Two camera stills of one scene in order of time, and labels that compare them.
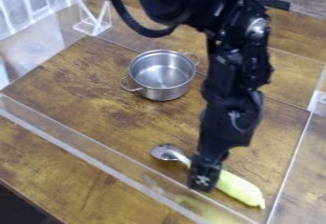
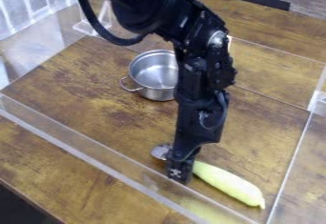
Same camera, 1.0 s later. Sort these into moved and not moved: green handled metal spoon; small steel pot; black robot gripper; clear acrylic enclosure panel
Moved: black robot gripper
Not moved: green handled metal spoon; small steel pot; clear acrylic enclosure panel
